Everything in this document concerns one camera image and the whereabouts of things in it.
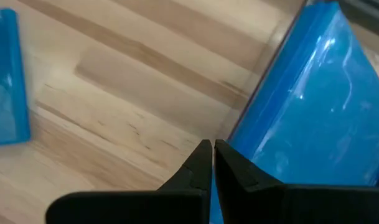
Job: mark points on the black metal table frame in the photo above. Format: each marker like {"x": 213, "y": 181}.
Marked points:
{"x": 363, "y": 15}

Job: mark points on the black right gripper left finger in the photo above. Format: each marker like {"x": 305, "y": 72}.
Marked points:
{"x": 192, "y": 186}

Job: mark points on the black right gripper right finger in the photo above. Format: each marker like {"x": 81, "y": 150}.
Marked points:
{"x": 239, "y": 193}

